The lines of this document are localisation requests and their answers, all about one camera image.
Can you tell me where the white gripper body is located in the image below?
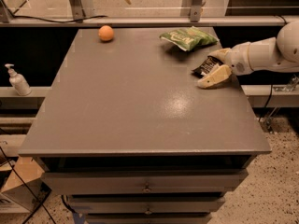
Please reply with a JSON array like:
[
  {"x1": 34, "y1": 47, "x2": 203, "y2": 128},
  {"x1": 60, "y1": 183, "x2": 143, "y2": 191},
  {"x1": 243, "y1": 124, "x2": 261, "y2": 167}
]
[{"x1": 225, "y1": 42, "x2": 253, "y2": 76}]

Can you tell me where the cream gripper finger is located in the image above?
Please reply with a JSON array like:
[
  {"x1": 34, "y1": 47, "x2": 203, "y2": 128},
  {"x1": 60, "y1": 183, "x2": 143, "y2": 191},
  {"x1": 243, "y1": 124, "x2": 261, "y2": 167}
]
[
  {"x1": 208, "y1": 48, "x2": 231, "y2": 63},
  {"x1": 197, "y1": 64, "x2": 232, "y2": 89}
]

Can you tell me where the black rxbar chocolate bar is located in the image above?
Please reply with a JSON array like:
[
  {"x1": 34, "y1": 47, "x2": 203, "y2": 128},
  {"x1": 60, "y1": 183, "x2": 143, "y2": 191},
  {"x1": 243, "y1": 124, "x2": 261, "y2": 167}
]
[{"x1": 192, "y1": 56, "x2": 223, "y2": 77}]

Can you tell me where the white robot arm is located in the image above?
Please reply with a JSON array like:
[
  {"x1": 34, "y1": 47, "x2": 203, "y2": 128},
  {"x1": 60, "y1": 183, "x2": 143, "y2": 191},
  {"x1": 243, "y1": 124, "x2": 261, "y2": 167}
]
[{"x1": 197, "y1": 21, "x2": 299, "y2": 89}]

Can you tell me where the green chip bag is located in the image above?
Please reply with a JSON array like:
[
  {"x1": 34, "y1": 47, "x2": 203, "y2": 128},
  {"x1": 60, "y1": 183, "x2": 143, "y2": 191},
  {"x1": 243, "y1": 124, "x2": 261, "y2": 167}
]
[{"x1": 160, "y1": 26, "x2": 218, "y2": 51}]

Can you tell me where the grey drawer cabinet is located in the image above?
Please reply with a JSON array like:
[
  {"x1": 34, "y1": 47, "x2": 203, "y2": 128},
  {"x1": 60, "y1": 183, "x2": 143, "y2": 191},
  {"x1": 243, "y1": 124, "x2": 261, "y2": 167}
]
[{"x1": 20, "y1": 28, "x2": 270, "y2": 224}]

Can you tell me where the orange fruit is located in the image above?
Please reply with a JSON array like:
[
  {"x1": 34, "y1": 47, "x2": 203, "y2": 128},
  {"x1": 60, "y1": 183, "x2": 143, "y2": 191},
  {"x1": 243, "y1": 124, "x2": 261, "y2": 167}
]
[{"x1": 98, "y1": 25, "x2": 114, "y2": 42}]

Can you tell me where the white pump bottle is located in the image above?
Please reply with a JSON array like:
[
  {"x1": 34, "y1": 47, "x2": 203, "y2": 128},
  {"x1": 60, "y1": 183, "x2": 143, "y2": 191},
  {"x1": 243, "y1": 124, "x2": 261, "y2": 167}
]
[{"x1": 5, "y1": 63, "x2": 31, "y2": 96}]

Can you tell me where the cardboard box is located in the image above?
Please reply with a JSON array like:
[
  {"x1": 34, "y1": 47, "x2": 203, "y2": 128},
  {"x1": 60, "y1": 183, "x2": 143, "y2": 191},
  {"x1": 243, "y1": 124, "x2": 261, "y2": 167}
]
[{"x1": 0, "y1": 157, "x2": 44, "y2": 214}]

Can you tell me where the black cable on ledge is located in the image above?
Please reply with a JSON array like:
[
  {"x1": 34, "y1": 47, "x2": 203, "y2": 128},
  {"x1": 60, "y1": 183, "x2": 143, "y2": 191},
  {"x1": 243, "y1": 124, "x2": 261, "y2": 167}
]
[{"x1": 12, "y1": 14, "x2": 109, "y2": 23}]

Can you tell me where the left metal bracket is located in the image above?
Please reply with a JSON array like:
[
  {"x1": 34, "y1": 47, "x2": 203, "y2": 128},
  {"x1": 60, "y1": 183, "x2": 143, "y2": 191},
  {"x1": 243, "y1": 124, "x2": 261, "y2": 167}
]
[{"x1": 69, "y1": 0, "x2": 95, "y2": 22}]

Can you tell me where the black floor cable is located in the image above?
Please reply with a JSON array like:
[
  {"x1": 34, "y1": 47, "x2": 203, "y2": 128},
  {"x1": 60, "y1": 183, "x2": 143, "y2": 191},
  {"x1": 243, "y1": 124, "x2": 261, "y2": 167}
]
[{"x1": 0, "y1": 145, "x2": 57, "y2": 224}]

